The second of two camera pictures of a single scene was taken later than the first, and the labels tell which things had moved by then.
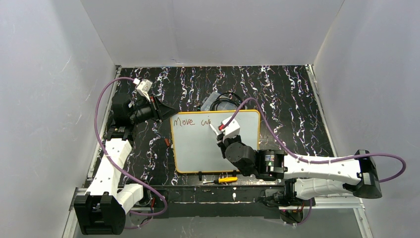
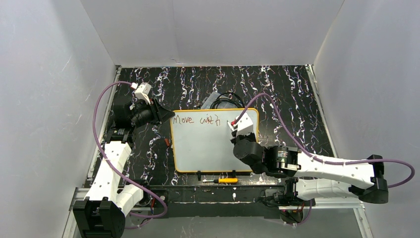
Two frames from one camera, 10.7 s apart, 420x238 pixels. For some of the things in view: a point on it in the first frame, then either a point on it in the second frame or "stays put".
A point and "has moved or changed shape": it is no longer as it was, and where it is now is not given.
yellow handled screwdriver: [223, 179] stays put
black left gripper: [155, 109] stays put
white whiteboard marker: [213, 129] has moved or changed shape
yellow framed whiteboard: [195, 146] stays put
